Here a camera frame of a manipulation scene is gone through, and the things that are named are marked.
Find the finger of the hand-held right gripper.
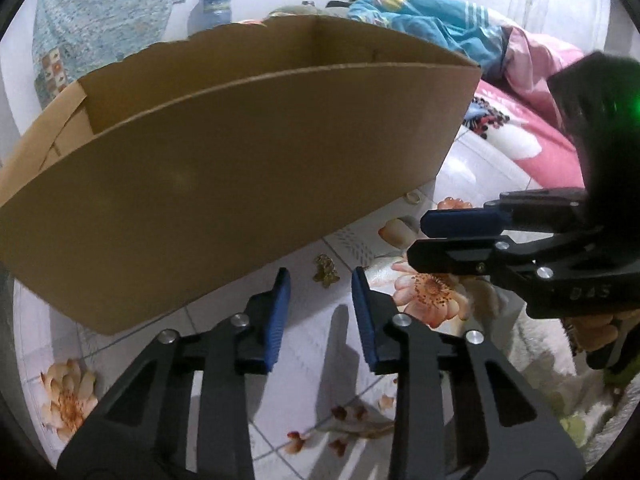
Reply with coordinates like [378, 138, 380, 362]
[406, 234, 603, 293]
[420, 187, 590, 238]

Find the blue water jug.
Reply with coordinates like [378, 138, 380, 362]
[198, 0, 234, 32]

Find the gold brooch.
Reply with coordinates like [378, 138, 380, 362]
[312, 254, 342, 289]

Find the pink floral blanket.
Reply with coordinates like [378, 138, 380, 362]
[462, 27, 592, 192]

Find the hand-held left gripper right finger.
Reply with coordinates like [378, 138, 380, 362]
[351, 267, 586, 480]

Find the brown cardboard box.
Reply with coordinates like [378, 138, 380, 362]
[0, 14, 482, 337]

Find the teal patterned hanging cloth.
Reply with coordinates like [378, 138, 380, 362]
[32, 0, 189, 109]

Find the blue patterned blanket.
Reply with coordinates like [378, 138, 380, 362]
[346, 0, 517, 79]

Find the person's right hand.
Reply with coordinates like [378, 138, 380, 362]
[564, 309, 625, 357]

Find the white floral bed sheet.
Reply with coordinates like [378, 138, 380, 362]
[12, 125, 591, 476]

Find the grey fuzzy blanket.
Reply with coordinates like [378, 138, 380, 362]
[269, 2, 351, 19]

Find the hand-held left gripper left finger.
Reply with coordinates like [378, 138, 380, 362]
[56, 267, 292, 480]

